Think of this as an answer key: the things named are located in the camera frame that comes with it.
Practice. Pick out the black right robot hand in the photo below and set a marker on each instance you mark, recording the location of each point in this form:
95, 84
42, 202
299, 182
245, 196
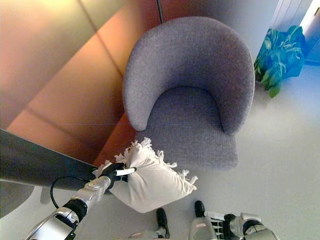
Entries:
226, 223

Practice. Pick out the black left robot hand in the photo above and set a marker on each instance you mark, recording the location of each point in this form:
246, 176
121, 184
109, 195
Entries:
111, 172

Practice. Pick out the white fringed pillow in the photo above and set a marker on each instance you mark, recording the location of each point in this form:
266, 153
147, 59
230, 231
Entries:
155, 182

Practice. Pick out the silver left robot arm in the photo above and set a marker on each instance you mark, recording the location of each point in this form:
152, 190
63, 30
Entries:
82, 200

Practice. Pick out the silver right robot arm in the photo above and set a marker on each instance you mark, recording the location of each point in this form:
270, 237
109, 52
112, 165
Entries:
252, 226

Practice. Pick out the right robot leg black foot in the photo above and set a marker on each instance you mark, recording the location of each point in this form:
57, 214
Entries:
201, 225

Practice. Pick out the robot leg black foot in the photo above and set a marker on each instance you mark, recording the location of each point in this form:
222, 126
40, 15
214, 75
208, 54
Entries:
201, 225
162, 221

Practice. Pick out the left robot leg black foot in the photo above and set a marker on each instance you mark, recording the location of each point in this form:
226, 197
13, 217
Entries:
162, 221

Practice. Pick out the dark rounded table top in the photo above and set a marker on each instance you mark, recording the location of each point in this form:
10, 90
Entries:
37, 160

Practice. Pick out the grey fabric tub armchair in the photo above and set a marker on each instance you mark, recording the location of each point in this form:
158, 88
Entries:
190, 62

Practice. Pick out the green leafy potted plant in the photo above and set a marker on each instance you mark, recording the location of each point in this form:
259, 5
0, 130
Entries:
280, 60

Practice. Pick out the brown cardboard box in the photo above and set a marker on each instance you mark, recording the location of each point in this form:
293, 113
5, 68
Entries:
313, 47

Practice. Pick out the white door frame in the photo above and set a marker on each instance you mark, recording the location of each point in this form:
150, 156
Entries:
290, 12

